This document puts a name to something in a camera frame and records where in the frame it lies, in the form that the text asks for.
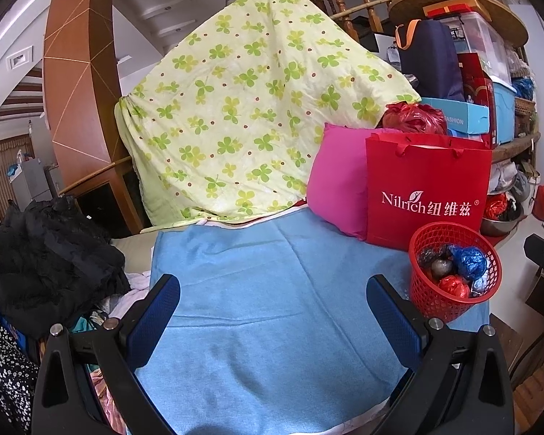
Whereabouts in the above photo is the red plastic mesh basket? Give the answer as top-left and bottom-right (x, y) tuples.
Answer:
(408, 222), (502, 323)

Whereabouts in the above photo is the blue plastic storage bin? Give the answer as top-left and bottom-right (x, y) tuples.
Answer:
(492, 79), (518, 143)

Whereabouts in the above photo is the green clover print quilt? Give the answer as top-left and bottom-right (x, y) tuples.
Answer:
(115, 0), (422, 229)

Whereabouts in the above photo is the tall red gift box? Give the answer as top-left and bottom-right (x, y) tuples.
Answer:
(458, 52), (497, 137)

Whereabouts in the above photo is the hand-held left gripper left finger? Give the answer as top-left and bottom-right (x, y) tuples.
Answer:
(32, 273), (182, 435)

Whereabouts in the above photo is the red orange plastic bag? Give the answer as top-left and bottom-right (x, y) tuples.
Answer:
(437, 274), (471, 300)

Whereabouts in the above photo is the round woven bamboo tray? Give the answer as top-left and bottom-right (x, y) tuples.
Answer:
(387, 0), (529, 48)

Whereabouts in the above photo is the large crumpled red plastic bag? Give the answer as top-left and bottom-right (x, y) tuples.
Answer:
(382, 102), (449, 136)

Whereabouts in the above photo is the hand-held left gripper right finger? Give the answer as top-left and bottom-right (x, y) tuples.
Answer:
(366, 274), (515, 435)

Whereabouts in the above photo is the light blue shoebox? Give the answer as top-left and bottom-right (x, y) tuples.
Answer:
(419, 96), (490, 136)

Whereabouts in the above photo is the pink pillow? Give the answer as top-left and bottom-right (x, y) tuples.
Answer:
(307, 122), (391, 241)

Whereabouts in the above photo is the beige cushion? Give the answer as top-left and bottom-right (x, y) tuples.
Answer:
(111, 235), (155, 275)

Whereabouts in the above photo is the black fluffy cloth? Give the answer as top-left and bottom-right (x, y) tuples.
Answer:
(0, 197), (132, 340)

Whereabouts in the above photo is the flat red gift box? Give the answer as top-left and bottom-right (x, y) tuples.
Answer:
(424, 2), (474, 19)

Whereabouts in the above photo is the blue plastic bag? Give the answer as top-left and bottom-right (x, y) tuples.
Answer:
(449, 245), (488, 279)

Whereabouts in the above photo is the grey refrigerator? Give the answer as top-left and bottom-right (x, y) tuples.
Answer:
(11, 158), (59, 211)

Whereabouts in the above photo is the black cable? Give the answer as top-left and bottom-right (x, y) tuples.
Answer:
(511, 312), (544, 393)

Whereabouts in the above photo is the black white dotted cloth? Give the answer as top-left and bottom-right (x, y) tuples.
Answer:
(0, 299), (39, 431)

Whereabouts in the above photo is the light blue blanket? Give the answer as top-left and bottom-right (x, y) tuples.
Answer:
(133, 208), (490, 435)

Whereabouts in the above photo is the navy bag with orange strap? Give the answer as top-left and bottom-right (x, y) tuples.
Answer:
(394, 19), (465, 103)

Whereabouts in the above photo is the clear plastic storage box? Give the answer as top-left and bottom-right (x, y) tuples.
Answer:
(453, 11), (513, 84)

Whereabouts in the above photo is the metal bowl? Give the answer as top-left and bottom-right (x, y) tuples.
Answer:
(481, 204), (524, 236)

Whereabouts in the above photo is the brown wooden column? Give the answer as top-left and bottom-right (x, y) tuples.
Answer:
(43, 0), (139, 195)

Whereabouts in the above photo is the black plastic bag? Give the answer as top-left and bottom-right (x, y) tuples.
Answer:
(419, 245), (454, 279)

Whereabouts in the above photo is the red paper shopping bag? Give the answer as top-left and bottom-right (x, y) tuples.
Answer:
(365, 132), (493, 251)

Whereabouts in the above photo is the dark wooden cabinet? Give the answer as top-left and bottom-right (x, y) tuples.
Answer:
(59, 154), (157, 236)

